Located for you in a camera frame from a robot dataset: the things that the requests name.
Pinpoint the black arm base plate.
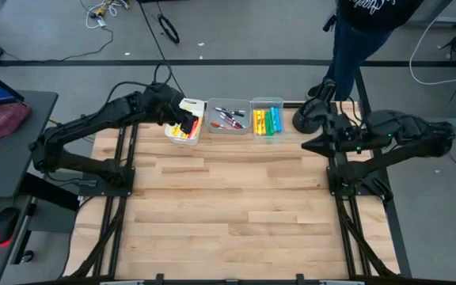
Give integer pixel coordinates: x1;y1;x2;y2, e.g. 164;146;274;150
326;165;390;198
78;165;136;198

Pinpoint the dark grey side desk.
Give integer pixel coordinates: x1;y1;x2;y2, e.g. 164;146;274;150
0;89;59;285

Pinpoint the black desk leg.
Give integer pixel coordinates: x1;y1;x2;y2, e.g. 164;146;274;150
10;196;39;265

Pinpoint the white and yellow cable bundle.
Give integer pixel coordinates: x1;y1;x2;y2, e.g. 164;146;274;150
85;0;131;29

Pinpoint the grey plastic bin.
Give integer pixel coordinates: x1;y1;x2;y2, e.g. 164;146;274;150
204;97;253;135

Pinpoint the black floor cable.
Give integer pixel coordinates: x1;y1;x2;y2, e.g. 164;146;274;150
0;15;114;72

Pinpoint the white floor cable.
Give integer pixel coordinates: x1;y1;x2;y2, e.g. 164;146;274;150
408;15;456;86

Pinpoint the clear plastic bin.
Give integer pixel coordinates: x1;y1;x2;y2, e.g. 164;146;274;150
251;97;286;144

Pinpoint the white plastic bin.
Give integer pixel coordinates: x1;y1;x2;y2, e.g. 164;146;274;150
163;97;206;146

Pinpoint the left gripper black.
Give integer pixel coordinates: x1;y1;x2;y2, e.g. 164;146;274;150
142;83;200;135

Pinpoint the black computer mouse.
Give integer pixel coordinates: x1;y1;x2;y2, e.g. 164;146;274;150
0;207;21;247

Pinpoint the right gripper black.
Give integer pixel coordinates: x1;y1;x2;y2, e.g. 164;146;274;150
301;116;371;158

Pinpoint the black coiled cable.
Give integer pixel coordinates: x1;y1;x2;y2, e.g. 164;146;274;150
157;13;181;44

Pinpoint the person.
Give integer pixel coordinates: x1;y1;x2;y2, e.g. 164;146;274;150
306;0;425;102

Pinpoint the black desk lamp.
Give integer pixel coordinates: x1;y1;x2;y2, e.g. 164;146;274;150
291;78;338;135

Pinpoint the black desk crossbar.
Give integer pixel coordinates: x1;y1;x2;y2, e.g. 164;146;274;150
20;172;81;211

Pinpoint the long black cable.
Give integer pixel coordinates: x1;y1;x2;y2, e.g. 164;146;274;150
137;0;188;99

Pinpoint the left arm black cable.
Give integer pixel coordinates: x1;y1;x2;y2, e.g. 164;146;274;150
104;62;174;105

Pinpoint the dark red marker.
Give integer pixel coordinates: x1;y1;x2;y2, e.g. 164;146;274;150
218;113;239;130

